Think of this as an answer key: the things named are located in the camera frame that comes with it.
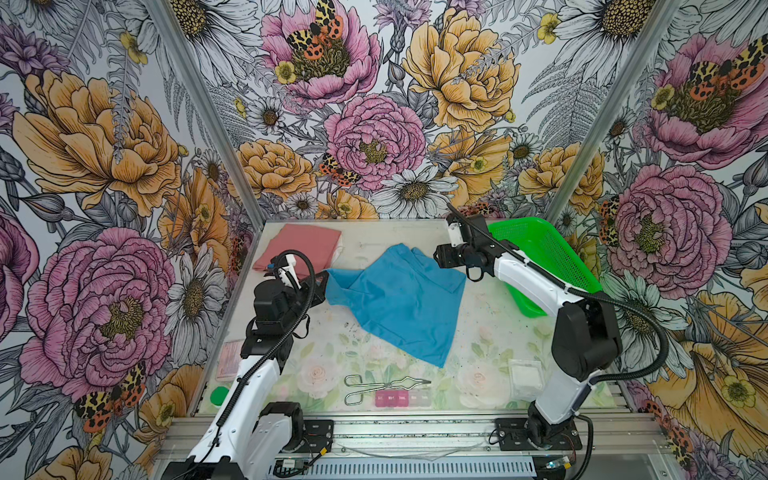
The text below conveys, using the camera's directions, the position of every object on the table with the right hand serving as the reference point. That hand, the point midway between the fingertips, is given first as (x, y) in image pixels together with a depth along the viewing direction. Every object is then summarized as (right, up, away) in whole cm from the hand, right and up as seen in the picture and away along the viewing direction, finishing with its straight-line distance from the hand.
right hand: (442, 260), depth 92 cm
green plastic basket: (+41, +3, +19) cm, 45 cm away
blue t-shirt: (-12, -13, +8) cm, 19 cm away
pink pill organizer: (-12, -35, -13) cm, 39 cm away
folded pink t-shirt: (-42, +6, +20) cm, 47 cm away
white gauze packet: (+22, -33, -7) cm, 40 cm away
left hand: (-31, -5, -12) cm, 34 cm away
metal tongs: (-25, -33, -8) cm, 42 cm away
